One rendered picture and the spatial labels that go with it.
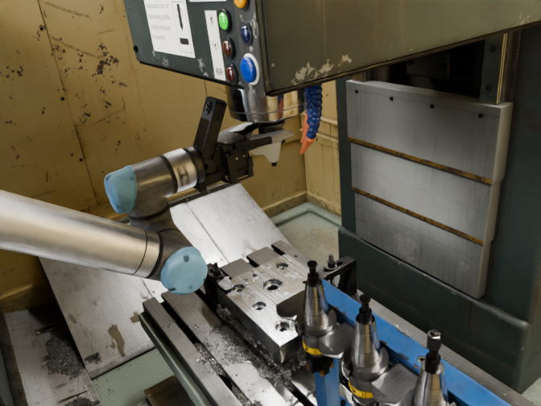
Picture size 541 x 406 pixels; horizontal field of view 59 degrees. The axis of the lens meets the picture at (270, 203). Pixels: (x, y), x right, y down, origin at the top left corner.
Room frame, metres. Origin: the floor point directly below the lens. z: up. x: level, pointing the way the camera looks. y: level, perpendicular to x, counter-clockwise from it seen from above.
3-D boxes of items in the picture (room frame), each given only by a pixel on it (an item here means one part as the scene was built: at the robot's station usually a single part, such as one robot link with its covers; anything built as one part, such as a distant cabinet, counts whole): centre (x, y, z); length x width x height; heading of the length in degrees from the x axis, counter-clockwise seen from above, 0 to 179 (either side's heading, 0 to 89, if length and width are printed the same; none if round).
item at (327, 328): (0.59, -0.05, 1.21); 0.06 x 0.06 x 0.03
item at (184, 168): (0.82, 0.16, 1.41); 0.08 x 0.05 x 0.08; 32
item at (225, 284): (1.06, 0.17, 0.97); 0.13 x 0.03 x 0.15; 32
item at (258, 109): (0.93, -0.02, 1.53); 0.16 x 0.16 x 0.12
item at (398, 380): (0.45, -0.14, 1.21); 0.07 x 0.05 x 0.01; 122
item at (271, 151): (0.88, -0.02, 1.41); 0.09 x 0.03 x 0.06; 97
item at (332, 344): (0.54, -0.08, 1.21); 0.07 x 0.05 x 0.01; 122
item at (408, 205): (1.16, -0.40, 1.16); 0.48 x 0.05 x 0.51; 32
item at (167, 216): (0.77, 0.21, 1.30); 0.11 x 0.08 x 0.11; 27
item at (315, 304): (0.59, -0.05, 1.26); 0.04 x 0.04 x 0.07
